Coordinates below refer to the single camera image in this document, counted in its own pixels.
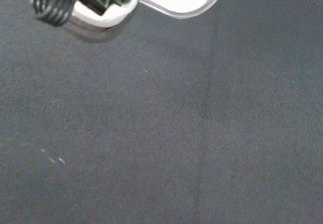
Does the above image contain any black bench cloth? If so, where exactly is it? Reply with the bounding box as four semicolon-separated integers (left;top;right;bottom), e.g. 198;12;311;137
0;0;323;224

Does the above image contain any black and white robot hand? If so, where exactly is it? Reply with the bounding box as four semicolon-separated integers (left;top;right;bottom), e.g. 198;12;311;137
25;0;141;29

